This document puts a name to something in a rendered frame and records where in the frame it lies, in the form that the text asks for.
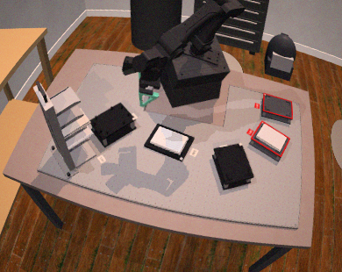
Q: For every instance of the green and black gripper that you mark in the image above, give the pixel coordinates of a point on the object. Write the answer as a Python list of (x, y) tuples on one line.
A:
[(147, 92)]

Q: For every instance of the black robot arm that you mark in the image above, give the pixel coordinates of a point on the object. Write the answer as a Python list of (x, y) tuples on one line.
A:
[(181, 37)]

